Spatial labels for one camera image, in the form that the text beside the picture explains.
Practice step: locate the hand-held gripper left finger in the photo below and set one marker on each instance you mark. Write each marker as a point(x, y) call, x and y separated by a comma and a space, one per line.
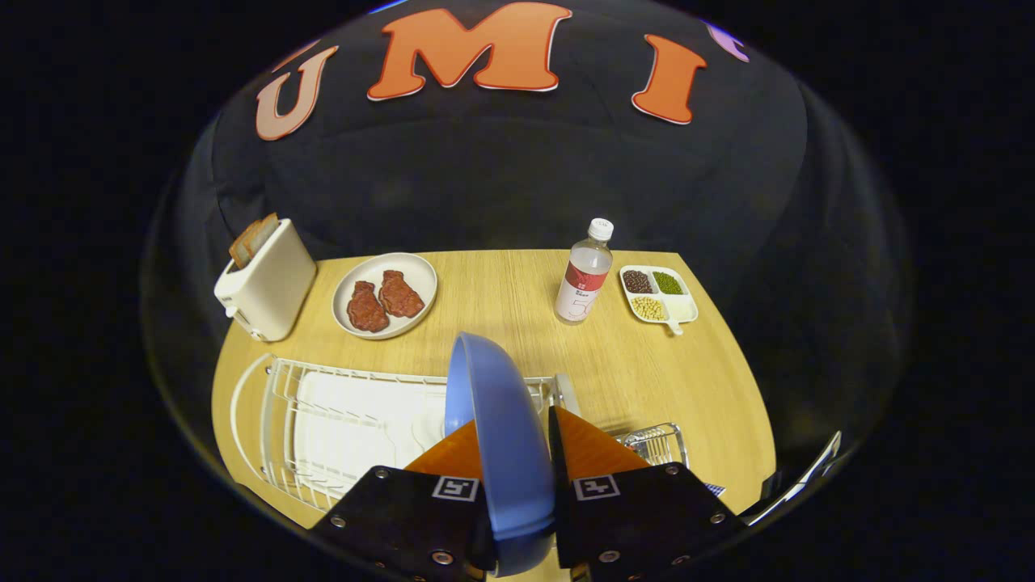
point(404, 517)

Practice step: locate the white divided dish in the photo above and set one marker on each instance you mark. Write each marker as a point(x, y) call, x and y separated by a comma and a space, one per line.
point(683, 309)

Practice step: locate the white drip tray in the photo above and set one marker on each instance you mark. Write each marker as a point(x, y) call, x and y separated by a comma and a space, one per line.
point(364, 428)

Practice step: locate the beige round plate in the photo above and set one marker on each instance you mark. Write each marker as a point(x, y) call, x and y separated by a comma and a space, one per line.
point(420, 279)

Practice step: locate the pile of yellow soybeans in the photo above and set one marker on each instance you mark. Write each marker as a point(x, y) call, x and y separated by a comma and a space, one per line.
point(647, 307)

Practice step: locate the pile of dark red beans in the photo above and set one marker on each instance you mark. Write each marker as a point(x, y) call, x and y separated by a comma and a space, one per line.
point(637, 281)

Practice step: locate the pile of green beans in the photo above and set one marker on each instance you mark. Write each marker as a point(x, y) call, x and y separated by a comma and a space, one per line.
point(668, 282)

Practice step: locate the brown meat piece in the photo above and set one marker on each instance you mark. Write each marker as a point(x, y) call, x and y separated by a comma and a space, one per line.
point(400, 293)
point(365, 307)

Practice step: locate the white toaster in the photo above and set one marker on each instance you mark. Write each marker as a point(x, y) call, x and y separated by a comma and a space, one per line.
point(271, 287)

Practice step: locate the brown toast slice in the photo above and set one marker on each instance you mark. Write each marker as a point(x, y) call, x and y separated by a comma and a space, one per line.
point(265, 230)
point(242, 246)

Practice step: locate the clear plastic water bottle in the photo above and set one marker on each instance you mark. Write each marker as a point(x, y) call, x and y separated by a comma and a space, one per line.
point(582, 283)

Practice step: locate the blue plate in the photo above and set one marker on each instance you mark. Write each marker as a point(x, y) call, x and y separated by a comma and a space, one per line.
point(505, 436)

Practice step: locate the black backdrop cloth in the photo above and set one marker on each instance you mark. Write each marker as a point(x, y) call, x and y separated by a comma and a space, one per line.
point(485, 178)

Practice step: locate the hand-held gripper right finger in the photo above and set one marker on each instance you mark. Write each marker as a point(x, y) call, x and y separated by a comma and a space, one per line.
point(556, 449)

